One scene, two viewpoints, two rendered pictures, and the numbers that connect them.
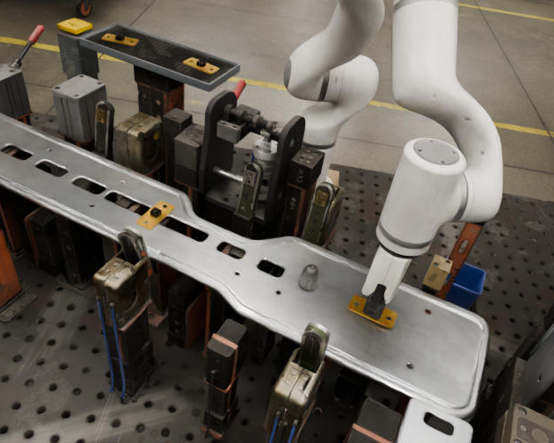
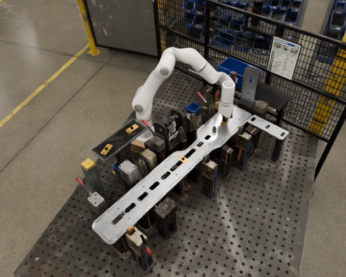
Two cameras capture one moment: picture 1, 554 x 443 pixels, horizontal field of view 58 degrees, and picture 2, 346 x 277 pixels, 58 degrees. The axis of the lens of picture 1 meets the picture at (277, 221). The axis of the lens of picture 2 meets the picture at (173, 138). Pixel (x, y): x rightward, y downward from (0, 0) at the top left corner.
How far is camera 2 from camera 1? 1.73 m
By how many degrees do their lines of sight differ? 46
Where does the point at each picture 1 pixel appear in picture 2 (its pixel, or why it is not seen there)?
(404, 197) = (231, 94)
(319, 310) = (223, 131)
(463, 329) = not seen: hidden behind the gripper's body
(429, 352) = (236, 115)
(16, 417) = (217, 221)
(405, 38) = (209, 73)
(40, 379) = (205, 216)
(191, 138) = (159, 142)
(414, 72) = (215, 76)
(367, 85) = not seen: hidden behind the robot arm
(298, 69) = (145, 104)
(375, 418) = (249, 129)
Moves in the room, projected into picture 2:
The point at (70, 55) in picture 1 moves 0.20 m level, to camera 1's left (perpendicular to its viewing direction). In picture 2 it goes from (94, 172) to (76, 199)
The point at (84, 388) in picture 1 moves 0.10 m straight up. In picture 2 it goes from (210, 205) to (211, 197)
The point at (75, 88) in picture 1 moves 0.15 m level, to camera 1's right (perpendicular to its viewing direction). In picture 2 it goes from (129, 167) to (140, 150)
